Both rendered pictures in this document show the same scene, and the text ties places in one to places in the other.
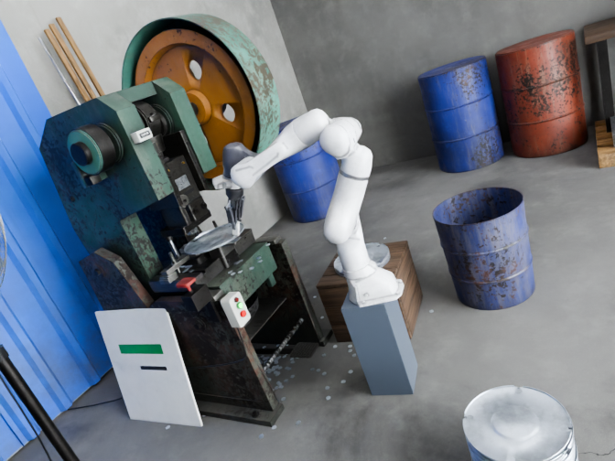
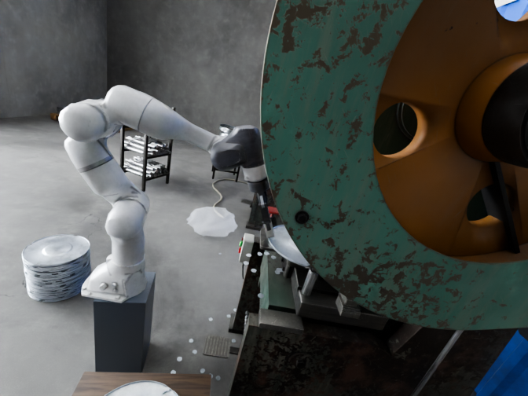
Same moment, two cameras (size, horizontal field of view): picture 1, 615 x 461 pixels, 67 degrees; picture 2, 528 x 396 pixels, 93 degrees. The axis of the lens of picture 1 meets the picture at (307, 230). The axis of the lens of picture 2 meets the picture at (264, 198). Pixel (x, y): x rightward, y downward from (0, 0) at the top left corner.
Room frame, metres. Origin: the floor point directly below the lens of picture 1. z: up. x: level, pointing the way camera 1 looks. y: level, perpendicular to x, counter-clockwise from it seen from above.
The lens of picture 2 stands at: (2.53, -0.30, 1.26)
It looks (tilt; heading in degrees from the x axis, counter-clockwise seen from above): 21 degrees down; 139
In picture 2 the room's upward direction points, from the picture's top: 14 degrees clockwise
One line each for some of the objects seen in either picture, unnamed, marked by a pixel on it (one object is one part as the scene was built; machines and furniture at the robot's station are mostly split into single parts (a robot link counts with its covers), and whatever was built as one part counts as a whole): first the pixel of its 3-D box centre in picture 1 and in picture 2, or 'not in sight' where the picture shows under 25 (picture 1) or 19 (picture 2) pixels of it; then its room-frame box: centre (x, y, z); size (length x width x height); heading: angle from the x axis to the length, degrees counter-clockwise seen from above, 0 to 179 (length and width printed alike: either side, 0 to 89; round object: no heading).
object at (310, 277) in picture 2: not in sight; (309, 280); (2.16, 0.31, 0.75); 0.03 x 0.03 x 0.10; 54
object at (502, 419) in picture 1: (514, 422); (58, 248); (1.02, -0.37, 0.25); 0.29 x 0.29 x 0.01
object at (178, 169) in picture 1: (178, 189); not in sight; (2.07, 0.48, 1.04); 0.17 x 0.15 x 0.30; 54
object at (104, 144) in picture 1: (96, 153); not in sight; (1.90, 0.67, 1.31); 0.22 x 0.12 x 0.22; 54
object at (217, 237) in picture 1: (214, 238); (304, 243); (2.02, 0.41, 0.78); 0.29 x 0.29 x 0.01
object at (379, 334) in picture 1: (381, 338); (126, 324); (1.65, -0.13, 0.23); 0.18 x 0.18 x 0.45; 64
